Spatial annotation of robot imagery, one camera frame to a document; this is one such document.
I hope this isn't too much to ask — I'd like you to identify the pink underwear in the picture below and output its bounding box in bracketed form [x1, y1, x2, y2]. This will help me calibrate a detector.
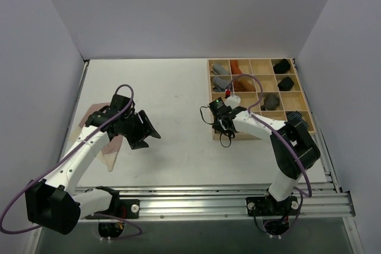
[67, 102, 123, 172]

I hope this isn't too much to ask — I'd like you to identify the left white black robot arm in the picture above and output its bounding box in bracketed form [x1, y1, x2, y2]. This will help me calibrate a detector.
[25, 94, 160, 234]

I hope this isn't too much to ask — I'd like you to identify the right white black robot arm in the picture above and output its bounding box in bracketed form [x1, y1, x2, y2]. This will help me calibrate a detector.
[208, 96, 321, 214]

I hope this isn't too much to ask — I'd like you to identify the grey striped rolled cloth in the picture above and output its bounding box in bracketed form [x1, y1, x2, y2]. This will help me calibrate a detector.
[212, 77, 232, 92]

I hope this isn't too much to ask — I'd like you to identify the orange rolled cloth lower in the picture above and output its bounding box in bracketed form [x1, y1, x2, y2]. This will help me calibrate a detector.
[233, 78, 256, 92]

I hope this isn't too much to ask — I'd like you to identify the orange rolled cloth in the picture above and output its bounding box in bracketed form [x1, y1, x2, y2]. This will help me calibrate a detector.
[233, 78, 256, 92]
[230, 59, 242, 75]

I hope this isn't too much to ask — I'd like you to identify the dark grey rolled cloth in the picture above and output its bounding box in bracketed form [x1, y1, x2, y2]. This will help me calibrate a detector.
[260, 93, 280, 111]

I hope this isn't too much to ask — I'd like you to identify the orange rolled cloth upper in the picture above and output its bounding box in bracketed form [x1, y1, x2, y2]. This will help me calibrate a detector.
[230, 59, 242, 75]

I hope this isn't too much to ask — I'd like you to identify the wooden compartment tray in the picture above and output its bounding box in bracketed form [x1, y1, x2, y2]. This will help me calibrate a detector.
[207, 58, 316, 134]

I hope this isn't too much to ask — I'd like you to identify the blue striped rolled cloth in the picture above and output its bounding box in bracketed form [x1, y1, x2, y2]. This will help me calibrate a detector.
[286, 111, 309, 130]

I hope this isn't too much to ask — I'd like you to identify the black rolled cloth lower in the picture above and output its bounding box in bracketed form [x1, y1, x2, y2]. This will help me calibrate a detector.
[277, 77, 295, 92]

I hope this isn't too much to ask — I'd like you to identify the black rolled cloth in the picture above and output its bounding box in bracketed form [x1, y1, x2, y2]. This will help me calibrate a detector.
[277, 77, 295, 92]
[273, 58, 291, 74]

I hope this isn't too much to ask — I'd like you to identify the black rolled cloth upper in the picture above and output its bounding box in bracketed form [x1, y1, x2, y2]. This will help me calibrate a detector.
[273, 58, 291, 74]

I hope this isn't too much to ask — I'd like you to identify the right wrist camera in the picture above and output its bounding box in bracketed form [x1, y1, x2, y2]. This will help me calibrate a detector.
[208, 95, 241, 117]

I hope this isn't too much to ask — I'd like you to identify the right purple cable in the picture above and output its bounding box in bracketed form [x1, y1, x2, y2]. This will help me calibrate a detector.
[227, 74, 313, 234]

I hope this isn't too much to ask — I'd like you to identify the purple cable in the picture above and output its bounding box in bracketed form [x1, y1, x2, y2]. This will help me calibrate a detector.
[0, 84, 143, 242]
[227, 74, 313, 234]

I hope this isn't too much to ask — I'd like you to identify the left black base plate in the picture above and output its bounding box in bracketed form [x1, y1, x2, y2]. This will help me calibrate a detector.
[86, 199, 140, 219]

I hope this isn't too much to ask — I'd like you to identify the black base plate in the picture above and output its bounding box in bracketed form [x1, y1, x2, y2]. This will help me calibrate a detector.
[245, 196, 299, 217]
[86, 199, 140, 219]

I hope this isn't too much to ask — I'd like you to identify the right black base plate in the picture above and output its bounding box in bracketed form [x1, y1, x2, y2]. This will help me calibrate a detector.
[245, 196, 299, 217]

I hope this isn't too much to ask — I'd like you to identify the aluminium frame rail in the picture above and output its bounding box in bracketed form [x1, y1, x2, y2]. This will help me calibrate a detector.
[32, 176, 357, 224]

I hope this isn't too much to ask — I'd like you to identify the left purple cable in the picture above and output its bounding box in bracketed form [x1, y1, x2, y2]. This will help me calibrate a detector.
[0, 84, 143, 242]

